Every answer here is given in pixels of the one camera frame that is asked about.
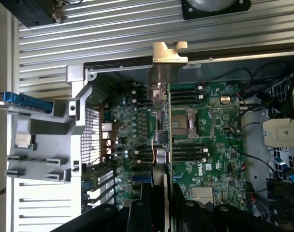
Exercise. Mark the grey plastic parts rack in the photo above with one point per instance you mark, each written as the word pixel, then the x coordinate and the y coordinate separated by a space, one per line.
pixel 52 145

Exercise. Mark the silver hard disk blue frame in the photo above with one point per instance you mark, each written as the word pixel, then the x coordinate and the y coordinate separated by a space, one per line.
pixel 28 101

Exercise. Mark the black plastic fan holder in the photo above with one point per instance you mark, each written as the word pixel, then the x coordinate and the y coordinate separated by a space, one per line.
pixel 282 193

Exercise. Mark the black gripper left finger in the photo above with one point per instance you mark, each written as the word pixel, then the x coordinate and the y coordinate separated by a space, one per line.
pixel 137 217

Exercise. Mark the silver coin cell battery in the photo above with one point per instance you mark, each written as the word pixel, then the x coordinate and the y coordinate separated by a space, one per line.
pixel 226 99

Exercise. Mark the black RAM slot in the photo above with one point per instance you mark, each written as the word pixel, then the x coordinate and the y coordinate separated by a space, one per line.
pixel 185 86
pixel 185 102
pixel 188 154
pixel 188 145
pixel 188 150
pixel 188 159
pixel 185 91
pixel 185 97

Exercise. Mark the black box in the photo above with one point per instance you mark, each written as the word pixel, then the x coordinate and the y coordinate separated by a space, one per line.
pixel 28 12

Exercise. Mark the green motherboard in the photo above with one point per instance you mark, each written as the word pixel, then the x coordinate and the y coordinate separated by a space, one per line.
pixel 210 157

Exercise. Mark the silver finned chipset heatsink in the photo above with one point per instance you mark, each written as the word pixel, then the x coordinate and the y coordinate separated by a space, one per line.
pixel 201 194

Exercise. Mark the square silver CPU chip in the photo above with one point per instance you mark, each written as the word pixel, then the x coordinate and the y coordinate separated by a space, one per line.
pixel 23 140

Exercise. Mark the open grey PC case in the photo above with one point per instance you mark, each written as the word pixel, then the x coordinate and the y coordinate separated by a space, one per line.
pixel 79 116

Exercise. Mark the metal disk bay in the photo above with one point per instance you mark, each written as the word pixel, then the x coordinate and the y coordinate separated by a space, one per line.
pixel 282 133

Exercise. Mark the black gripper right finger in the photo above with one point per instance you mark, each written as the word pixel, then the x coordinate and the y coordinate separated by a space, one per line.
pixel 193 217

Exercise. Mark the CPU socket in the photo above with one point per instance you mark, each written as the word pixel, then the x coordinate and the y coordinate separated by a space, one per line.
pixel 183 123

